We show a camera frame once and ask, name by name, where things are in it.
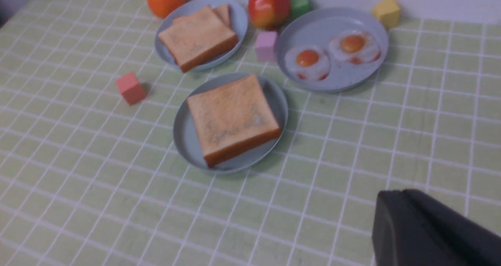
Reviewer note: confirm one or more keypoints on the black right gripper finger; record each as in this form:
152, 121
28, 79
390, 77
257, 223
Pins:
412, 228

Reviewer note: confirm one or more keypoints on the toast slice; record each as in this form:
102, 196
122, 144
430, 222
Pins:
222, 11
198, 38
231, 119

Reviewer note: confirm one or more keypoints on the fried egg right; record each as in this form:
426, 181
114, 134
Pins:
354, 46

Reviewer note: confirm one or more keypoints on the fried egg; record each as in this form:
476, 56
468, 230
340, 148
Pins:
354, 46
308, 63

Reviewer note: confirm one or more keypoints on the fried egg left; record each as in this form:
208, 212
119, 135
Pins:
308, 63

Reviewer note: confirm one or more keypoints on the grey egg plate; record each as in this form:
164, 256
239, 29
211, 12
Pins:
317, 28

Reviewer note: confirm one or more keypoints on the yellow cube block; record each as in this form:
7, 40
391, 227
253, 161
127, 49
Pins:
388, 13

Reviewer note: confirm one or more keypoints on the pink cube block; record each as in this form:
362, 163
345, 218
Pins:
264, 46

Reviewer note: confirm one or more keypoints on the empty light green plate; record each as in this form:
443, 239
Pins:
188, 140

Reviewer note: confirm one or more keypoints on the green cube block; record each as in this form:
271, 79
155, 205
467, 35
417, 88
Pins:
299, 8

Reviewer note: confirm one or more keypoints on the red yellow apple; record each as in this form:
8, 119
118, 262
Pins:
268, 15

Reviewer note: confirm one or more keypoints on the grey bread plate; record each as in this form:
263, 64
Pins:
239, 24

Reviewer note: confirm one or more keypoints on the red cube block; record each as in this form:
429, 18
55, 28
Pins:
130, 88

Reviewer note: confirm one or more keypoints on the green checkered tablecloth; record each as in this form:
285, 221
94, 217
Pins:
87, 180

